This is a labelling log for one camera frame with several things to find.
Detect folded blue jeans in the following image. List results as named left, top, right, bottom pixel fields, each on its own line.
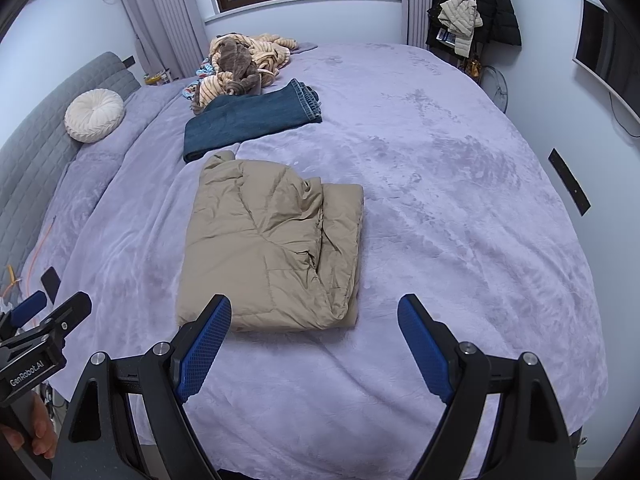
left=182, top=78, right=323, bottom=163

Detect beige puffer jacket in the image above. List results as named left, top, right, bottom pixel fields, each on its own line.
left=176, top=150, right=365, bottom=333

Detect standing fan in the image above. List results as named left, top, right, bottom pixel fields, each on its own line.
left=482, top=65, right=510, bottom=113

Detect lavender plush blanket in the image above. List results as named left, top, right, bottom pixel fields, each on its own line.
left=20, top=42, right=608, bottom=480

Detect grey quilted headboard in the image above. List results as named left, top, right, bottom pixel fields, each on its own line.
left=0, top=51, right=141, bottom=271

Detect pile of striped brown clothes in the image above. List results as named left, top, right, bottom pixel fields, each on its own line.
left=190, top=33, right=300, bottom=111

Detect person's left hand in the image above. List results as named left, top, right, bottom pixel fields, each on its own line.
left=0, top=391, right=59, bottom=467

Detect hanging black coat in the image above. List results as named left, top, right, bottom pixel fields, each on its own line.
left=426, top=0, right=522, bottom=52

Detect wide grey curtain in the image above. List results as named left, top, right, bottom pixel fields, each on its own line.
left=112, top=0, right=208, bottom=81

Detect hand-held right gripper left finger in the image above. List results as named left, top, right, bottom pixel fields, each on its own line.
left=52, top=294, right=233, bottom=480

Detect wall-mounted television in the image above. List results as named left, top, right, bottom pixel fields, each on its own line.
left=572, top=0, right=640, bottom=126

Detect narrow grey curtain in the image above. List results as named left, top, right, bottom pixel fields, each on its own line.
left=407, top=0, right=435, bottom=51

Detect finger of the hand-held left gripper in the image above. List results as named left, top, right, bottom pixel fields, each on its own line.
left=0, top=290, right=48, bottom=333
left=22, top=291, right=93, bottom=348

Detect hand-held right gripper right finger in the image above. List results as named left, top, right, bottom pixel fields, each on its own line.
left=397, top=294, right=578, bottom=480

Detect hanging beige down jacket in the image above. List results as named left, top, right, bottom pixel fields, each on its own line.
left=438, top=0, right=484, bottom=58

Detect colourful printed cloth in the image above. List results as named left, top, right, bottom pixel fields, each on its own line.
left=181, top=57, right=212, bottom=102

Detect brown plush garment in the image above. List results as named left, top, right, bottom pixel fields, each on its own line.
left=214, top=37, right=263, bottom=96

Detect long black strap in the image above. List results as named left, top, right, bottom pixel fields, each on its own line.
left=548, top=148, right=592, bottom=217

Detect round cream pillow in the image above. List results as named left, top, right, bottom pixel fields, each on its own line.
left=64, top=89, right=126, bottom=144

